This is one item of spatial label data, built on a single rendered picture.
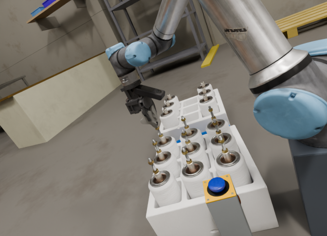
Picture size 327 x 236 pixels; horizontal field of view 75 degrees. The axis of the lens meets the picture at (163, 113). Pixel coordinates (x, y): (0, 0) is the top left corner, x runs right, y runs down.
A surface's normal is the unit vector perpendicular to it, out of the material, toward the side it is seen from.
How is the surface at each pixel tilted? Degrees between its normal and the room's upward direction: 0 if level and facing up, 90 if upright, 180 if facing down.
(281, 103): 97
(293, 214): 0
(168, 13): 107
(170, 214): 90
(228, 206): 90
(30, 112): 90
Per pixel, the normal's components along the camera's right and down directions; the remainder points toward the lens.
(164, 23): -0.38, 0.76
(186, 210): -0.07, 0.41
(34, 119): 0.86, -0.21
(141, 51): 0.61, 0.04
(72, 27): -0.32, 0.49
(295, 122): -0.60, 0.63
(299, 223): -0.39, -0.85
